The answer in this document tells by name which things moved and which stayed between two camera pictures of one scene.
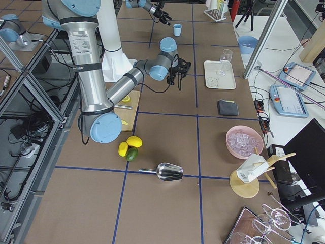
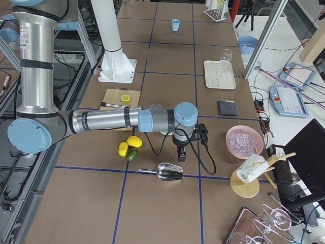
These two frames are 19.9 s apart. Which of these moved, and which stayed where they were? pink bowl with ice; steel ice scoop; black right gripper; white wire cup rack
Moved: black right gripper
Stayed: steel ice scoop; white wire cup rack; pink bowl with ice
